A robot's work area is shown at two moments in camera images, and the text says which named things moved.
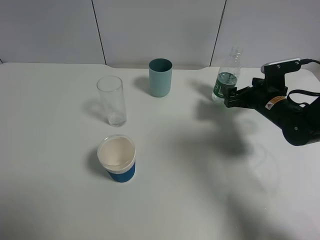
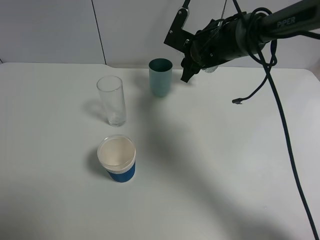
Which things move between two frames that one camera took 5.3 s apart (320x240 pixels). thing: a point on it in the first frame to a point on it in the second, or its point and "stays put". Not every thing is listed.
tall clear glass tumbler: x=111 y=90 stays put
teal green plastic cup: x=160 y=76 stays put
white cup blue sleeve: x=116 y=153 stays put
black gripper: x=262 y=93 to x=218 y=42
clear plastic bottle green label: x=228 y=75 to x=210 y=69
